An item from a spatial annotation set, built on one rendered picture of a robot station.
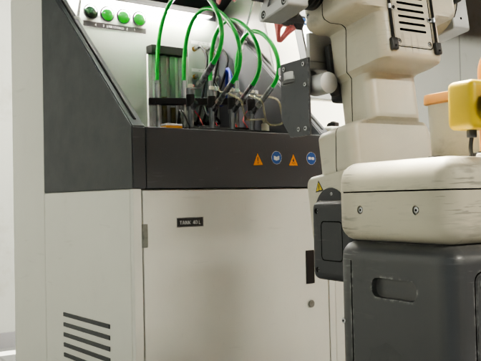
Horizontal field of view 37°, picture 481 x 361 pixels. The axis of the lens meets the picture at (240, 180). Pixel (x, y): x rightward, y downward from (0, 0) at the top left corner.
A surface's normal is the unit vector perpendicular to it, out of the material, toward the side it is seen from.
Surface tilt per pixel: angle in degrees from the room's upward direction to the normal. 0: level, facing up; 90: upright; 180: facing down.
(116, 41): 90
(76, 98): 90
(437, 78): 90
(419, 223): 90
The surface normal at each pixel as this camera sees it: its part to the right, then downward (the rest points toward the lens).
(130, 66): 0.60, -0.04
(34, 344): -0.80, 0.00
